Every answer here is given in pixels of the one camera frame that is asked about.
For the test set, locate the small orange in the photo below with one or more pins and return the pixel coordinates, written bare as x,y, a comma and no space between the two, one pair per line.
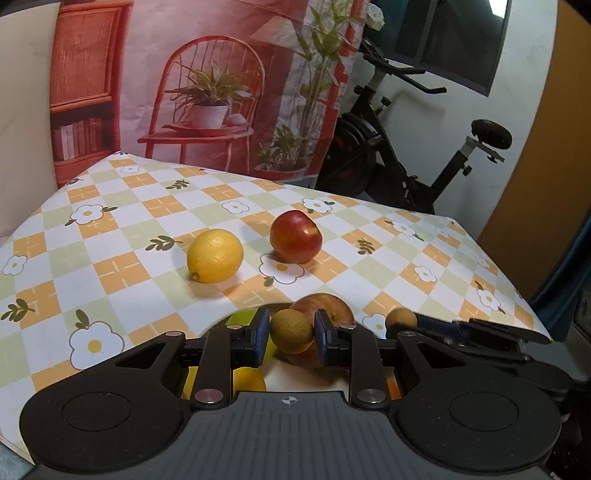
392,388

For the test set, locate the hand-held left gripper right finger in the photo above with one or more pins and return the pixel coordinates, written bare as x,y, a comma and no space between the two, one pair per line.
323,339

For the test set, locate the orange wooden door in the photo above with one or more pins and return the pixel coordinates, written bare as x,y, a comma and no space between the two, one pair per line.
545,161

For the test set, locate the white plate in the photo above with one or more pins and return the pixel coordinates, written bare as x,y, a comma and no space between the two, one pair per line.
300,376

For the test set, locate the printed backdrop cloth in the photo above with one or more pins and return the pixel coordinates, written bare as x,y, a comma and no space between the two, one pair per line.
184,69

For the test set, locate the brown longan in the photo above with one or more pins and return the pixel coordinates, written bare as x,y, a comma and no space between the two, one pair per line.
291,331
400,319

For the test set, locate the bright red apple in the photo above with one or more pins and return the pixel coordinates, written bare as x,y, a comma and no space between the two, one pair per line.
295,236

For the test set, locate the dull red apple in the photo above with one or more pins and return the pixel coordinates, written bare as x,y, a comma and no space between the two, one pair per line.
331,311

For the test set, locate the black exercise bike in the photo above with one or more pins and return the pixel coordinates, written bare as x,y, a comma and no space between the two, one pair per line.
364,157

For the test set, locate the green apple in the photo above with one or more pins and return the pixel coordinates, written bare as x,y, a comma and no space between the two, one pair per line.
242,318

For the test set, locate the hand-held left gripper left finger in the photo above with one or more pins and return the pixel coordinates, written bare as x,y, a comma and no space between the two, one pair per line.
261,334

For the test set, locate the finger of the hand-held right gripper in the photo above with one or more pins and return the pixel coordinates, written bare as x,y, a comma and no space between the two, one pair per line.
438,325

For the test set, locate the yellow lemon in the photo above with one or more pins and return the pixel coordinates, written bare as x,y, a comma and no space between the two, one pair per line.
214,255
249,381

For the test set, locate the dark teal cloth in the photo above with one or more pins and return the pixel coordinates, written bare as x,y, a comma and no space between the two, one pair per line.
572,286

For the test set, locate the white plastic bag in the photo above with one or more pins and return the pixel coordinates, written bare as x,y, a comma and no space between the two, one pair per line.
376,16

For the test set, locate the checked floral tablecloth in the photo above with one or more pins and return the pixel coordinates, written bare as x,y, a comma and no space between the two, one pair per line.
115,277

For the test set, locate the dark window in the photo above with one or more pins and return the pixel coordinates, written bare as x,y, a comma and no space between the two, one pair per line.
452,37

